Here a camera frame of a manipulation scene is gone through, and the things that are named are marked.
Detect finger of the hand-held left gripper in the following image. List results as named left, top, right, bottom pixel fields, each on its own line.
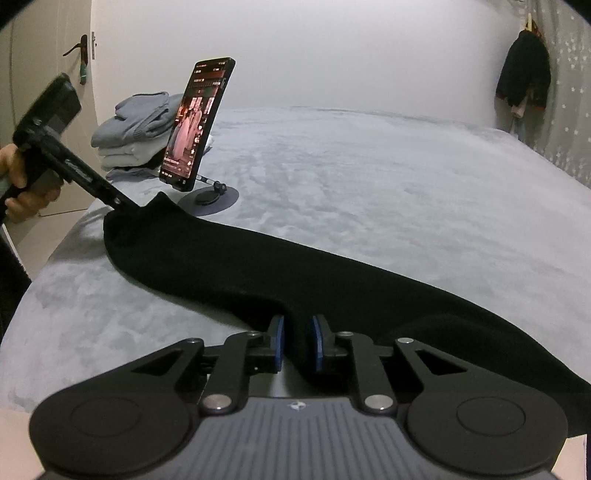
left=110, top=189, right=140, bottom=217

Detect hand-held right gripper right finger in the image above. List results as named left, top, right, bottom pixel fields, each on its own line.
left=311, top=315, right=467, bottom=413

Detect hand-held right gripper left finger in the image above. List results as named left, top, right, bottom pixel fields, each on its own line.
left=133, top=315, right=286, bottom=413

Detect black pants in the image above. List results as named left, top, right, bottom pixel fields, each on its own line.
left=102, top=191, right=591, bottom=439

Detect person's left hand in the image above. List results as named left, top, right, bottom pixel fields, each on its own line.
left=0, top=144, right=61, bottom=222

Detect cream door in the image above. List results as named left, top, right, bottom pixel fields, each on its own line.
left=0, top=11, right=100, bottom=254

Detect folded grey-blue sweater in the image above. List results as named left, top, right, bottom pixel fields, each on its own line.
left=91, top=91, right=185, bottom=149

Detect black smartphone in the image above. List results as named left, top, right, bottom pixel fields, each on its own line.
left=159, top=57, right=236, bottom=192

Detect hanging black jacket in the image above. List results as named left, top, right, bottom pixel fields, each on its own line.
left=495, top=30, right=552, bottom=120

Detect star-patterned grey curtain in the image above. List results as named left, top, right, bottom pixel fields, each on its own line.
left=526, top=0, right=591, bottom=190

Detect dark door handle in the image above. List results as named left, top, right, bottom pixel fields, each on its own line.
left=63, top=34, right=89, bottom=86

